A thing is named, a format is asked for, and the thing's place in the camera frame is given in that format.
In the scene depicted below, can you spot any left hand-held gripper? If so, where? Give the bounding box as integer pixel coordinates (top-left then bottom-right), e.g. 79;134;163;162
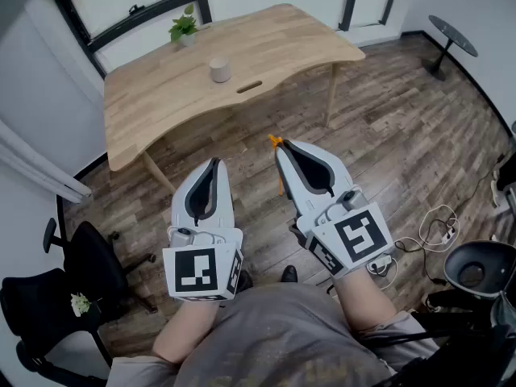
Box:
162;157;245;302

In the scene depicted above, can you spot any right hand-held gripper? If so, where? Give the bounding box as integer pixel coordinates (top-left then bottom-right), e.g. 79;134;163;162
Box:
274;139;396;280

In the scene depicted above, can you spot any orange star stick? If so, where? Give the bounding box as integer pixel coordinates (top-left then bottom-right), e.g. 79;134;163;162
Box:
268;134;285;197

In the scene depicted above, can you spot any beige cup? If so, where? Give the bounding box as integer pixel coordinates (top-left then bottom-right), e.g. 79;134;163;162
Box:
208;56;233;84

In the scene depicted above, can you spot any person's right forearm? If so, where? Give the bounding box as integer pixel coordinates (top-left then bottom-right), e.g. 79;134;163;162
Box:
331;267;409;338

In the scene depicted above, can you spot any person's left forearm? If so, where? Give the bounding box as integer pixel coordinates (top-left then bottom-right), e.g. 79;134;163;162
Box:
152;296;221;365

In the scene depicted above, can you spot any person's left black shoe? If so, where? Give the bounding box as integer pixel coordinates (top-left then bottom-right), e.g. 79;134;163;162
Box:
236;269;255;294

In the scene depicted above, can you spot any person's black shoe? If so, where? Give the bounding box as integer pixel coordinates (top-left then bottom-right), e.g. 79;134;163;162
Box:
236;269;255;294
280;264;300;285

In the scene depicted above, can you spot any person's right black shoe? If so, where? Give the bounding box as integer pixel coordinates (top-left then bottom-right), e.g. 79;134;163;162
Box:
280;264;300;285

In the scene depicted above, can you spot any wooden table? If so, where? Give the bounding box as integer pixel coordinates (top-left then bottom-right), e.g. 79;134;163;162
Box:
102;2;367;195

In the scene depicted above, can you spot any black office chair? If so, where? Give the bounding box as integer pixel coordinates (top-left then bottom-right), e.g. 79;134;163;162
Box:
0;194;158;387

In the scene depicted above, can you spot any white power strip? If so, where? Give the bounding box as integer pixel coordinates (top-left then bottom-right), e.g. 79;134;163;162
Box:
440;224;459;246

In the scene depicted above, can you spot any person's grey shirt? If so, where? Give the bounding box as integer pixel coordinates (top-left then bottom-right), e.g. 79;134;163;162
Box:
106;281;441;387

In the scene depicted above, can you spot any white flower bunch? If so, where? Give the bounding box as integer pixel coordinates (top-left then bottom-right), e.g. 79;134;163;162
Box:
70;292;93;318

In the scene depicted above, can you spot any white rolled screen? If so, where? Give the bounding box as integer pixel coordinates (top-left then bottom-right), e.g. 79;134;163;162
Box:
0;118;94;206

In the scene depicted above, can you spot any black framed window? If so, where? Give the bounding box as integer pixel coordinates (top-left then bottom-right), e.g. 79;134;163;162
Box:
337;0;402;32
41;0;214;78

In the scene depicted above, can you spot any green potted plant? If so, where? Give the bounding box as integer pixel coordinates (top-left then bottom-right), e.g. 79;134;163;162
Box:
167;2;200;48

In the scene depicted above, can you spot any black round stool seat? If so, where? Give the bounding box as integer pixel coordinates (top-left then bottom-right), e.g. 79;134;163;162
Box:
443;239;516;301

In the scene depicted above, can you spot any black round side table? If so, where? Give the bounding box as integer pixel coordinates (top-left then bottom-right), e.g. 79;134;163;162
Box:
422;14;480;82

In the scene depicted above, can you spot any white cable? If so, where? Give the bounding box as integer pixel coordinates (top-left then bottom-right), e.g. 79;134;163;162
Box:
377;203;461;292

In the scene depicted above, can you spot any black cable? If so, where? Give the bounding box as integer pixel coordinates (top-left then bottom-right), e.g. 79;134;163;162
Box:
393;151;510;286

